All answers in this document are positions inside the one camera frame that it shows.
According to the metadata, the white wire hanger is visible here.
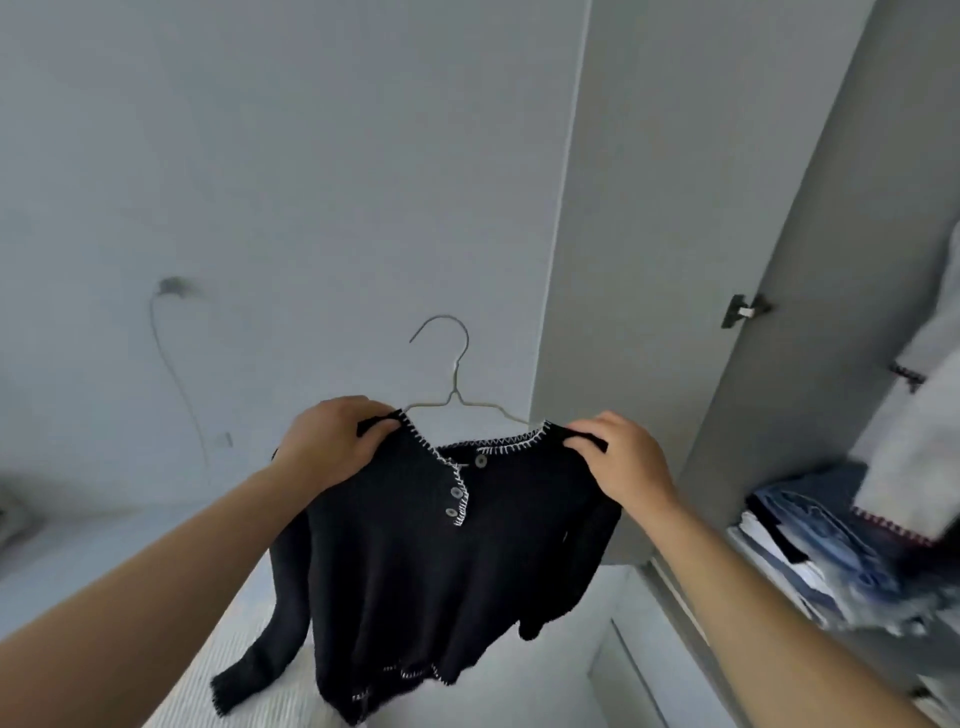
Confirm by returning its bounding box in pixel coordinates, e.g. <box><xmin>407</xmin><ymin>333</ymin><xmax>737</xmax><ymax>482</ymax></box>
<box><xmin>401</xmin><ymin>314</ymin><xmax>535</xmax><ymax>427</ymax></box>

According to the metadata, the bed with white bedspread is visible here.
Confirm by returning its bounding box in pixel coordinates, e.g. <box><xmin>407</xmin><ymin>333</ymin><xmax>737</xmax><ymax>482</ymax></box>
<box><xmin>142</xmin><ymin>554</ymin><xmax>609</xmax><ymax>728</ymax></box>

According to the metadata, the grey sweater red stitching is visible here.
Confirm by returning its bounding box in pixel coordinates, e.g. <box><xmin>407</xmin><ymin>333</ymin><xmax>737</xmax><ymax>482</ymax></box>
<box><xmin>847</xmin><ymin>221</ymin><xmax>960</xmax><ymax>550</ymax></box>

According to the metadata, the person's right forearm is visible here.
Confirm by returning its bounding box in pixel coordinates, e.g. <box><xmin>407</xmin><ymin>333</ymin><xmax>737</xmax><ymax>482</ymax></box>
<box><xmin>643</xmin><ymin>498</ymin><xmax>939</xmax><ymax>728</ymax></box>

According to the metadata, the black cardigan white trim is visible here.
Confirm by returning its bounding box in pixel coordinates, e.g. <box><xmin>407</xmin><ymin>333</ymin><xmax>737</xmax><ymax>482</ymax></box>
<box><xmin>209</xmin><ymin>408</ymin><xmax>625</xmax><ymax>727</ymax></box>

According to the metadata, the person's left hand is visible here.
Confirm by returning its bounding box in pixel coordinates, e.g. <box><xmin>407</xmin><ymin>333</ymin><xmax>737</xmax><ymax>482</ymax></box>
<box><xmin>271</xmin><ymin>395</ymin><xmax>403</xmax><ymax>498</ymax></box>

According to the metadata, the white plastic stool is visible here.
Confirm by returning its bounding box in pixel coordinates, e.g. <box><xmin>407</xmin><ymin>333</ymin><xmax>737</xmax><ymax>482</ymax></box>
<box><xmin>0</xmin><ymin>479</ymin><xmax>50</xmax><ymax>556</ymax></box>

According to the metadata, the person's left forearm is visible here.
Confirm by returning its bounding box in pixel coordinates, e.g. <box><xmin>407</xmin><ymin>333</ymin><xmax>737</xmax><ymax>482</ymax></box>
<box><xmin>0</xmin><ymin>461</ymin><xmax>316</xmax><ymax>728</ymax></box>

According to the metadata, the person's right hand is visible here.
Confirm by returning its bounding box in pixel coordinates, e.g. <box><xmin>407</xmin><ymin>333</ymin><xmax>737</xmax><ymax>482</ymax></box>
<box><xmin>562</xmin><ymin>410</ymin><xmax>682</xmax><ymax>528</ymax></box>

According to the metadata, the jeans stack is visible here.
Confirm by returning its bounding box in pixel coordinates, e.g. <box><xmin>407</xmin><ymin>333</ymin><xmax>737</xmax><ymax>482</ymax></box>
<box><xmin>749</xmin><ymin>463</ymin><xmax>935</xmax><ymax>639</ymax></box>

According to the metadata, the white wardrobe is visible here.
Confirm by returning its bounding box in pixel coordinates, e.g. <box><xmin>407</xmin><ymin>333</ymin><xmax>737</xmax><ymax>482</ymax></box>
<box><xmin>528</xmin><ymin>0</ymin><xmax>960</xmax><ymax>728</ymax></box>

